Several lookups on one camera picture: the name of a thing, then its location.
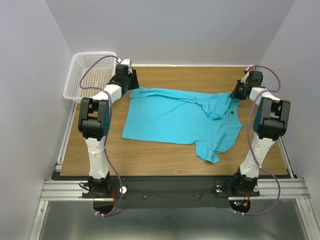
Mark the white plastic basket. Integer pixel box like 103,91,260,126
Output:
62,51,117,103

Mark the turquoise t shirt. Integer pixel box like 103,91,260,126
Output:
122,87,242,164

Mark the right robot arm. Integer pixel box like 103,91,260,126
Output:
230,65,291,194

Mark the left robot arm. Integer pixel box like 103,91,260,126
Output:
78,60,139,198

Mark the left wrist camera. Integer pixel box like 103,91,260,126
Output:
117,58,133,74

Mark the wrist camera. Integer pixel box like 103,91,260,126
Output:
117,58,133,74
240,65,256,84

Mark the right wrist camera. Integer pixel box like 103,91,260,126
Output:
240,65,256,84

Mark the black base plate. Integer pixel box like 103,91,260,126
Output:
82,175,260,209

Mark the aluminium frame rail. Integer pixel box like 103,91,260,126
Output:
30,106,315,240

